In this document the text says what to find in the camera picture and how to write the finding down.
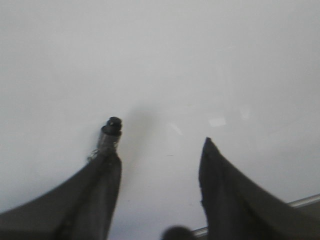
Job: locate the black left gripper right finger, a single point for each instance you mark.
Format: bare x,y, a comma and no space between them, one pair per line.
236,208

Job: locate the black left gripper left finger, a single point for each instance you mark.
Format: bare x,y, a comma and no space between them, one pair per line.
81,208

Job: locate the white whiteboard with aluminium frame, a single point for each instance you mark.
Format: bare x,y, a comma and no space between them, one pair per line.
245,73

